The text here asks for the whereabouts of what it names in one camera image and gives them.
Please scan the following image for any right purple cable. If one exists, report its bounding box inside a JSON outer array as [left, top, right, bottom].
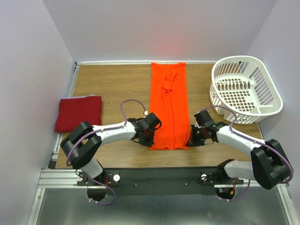
[[199, 105, 294, 203]]

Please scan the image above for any purple cable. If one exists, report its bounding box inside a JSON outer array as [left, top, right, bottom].
[[199, 105, 294, 203], [66, 99, 147, 205]]

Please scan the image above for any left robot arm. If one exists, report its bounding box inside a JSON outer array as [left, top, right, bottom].
[[60, 112, 162, 185]]

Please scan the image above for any orange t-shirt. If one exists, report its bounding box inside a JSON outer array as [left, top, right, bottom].
[[150, 62, 190, 150]]

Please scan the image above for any white plastic laundry basket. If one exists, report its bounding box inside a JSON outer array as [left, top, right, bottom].
[[210, 56, 283, 124]]

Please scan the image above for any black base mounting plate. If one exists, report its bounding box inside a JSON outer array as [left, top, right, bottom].
[[77, 166, 243, 199]]

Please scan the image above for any aluminium frame rail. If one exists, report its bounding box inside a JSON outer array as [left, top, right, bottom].
[[37, 166, 289, 188]]

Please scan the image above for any folded dark red t-shirt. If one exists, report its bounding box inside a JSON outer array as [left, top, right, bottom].
[[54, 96, 102, 133]]

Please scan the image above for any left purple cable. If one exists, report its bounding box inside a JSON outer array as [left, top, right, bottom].
[[66, 99, 147, 205]]

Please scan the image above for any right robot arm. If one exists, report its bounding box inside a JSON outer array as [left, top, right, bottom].
[[186, 110, 293, 190]]

